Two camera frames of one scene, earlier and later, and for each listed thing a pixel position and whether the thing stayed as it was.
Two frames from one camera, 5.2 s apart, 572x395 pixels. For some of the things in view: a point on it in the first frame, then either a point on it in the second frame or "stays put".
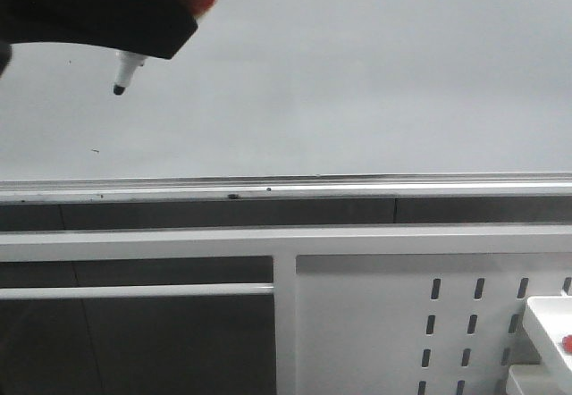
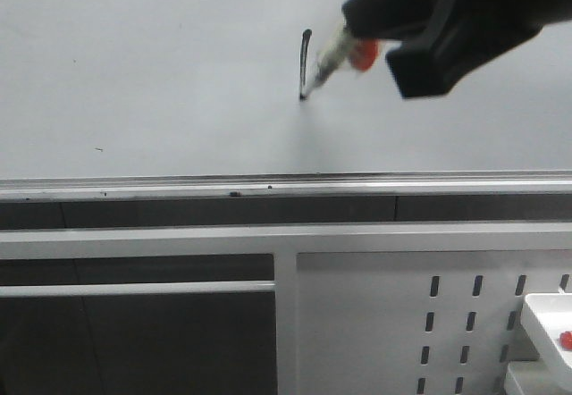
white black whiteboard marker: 127,63 → 343,48
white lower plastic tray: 534,380 stays put
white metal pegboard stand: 358,310 stays put
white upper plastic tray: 548,321 stays put
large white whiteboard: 313,83 stays put
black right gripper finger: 121,8 → 487,10
